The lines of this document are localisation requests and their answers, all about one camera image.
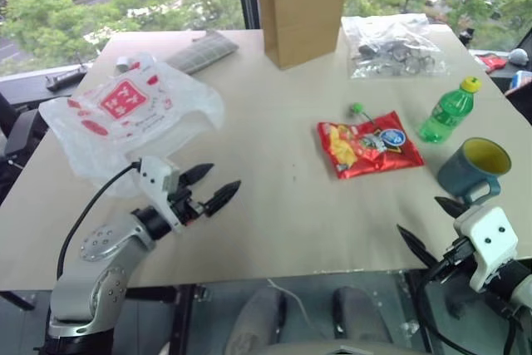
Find grey folded cloth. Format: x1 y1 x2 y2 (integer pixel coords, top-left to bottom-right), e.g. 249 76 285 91
164 30 240 76

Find black chair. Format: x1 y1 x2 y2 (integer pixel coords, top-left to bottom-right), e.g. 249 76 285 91
0 91 47 202

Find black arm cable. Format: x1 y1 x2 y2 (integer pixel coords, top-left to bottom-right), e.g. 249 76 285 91
415 263 532 355
56 160 142 279

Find black bar on sill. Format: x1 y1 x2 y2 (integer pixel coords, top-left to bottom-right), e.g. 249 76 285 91
44 67 91 92

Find clear plastic bag metal parts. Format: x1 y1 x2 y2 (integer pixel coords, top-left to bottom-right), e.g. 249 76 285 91
340 13 452 81

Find brown paper bag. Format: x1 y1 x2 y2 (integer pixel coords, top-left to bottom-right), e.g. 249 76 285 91
257 0 350 70

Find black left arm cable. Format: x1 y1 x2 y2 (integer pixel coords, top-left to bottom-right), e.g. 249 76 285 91
56 160 142 279

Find blue mug yellow inside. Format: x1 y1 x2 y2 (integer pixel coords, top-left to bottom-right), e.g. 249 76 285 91
436 136 512 206

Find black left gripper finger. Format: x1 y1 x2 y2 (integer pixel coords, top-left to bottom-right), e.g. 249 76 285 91
179 162 215 186
204 180 243 218

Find white cord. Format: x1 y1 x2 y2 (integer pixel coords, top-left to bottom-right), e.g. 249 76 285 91
265 278 313 331

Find red snack packet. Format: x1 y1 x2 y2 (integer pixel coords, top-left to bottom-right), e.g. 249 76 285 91
316 110 426 180

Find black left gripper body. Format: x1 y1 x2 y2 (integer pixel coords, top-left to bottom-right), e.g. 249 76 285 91
168 177 209 227

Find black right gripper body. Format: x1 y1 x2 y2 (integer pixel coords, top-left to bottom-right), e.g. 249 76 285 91
430 237 475 278

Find white plastic bag red print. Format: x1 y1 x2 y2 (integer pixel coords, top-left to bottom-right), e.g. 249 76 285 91
38 53 225 200

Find green soda bottle yellow cap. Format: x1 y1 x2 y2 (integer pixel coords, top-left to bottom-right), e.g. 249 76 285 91
418 76 483 144

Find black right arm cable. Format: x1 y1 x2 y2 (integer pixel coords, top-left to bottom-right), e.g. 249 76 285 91
415 263 532 355

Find grey cap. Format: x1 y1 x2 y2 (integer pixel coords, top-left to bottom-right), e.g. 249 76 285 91
507 47 531 66

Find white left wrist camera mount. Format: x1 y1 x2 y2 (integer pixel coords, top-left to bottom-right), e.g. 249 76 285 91
139 155 184 234

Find blue white box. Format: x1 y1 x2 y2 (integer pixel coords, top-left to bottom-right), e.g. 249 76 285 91
509 70 532 90

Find dark grey rounded shape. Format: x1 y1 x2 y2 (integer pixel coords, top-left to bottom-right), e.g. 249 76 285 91
332 286 392 346
226 288 288 355

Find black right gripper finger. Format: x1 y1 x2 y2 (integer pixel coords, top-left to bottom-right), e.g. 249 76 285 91
434 195 469 219
397 224 440 269

